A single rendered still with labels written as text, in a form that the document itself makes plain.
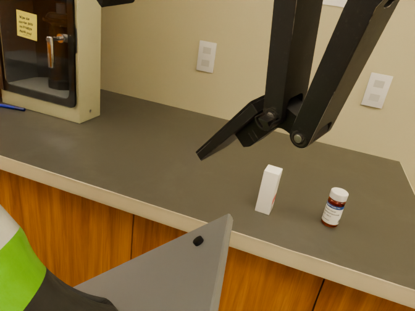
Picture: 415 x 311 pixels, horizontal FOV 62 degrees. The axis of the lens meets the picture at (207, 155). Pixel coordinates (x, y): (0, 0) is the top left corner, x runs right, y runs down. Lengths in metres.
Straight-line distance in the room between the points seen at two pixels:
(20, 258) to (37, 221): 0.86
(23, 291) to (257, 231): 0.59
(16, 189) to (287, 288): 0.74
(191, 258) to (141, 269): 0.06
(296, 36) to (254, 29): 1.17
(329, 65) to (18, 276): 0.18
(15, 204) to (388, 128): 1.23
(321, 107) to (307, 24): 0.04
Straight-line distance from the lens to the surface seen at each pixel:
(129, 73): 1.56
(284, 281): 0.82
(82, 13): 1.14
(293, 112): 0.19
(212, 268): 0.23
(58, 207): 0.99
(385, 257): 0.82
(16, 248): 0.21
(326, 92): 0.17
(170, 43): 1.45
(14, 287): 0.21
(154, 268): 0.28
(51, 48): 1.12
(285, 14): 0.17
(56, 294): 0.23
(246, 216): 0.79
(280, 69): 0.18
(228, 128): 0.21
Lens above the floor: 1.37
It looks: 24 degrees down
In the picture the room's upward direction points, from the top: 9 degrees clockwise
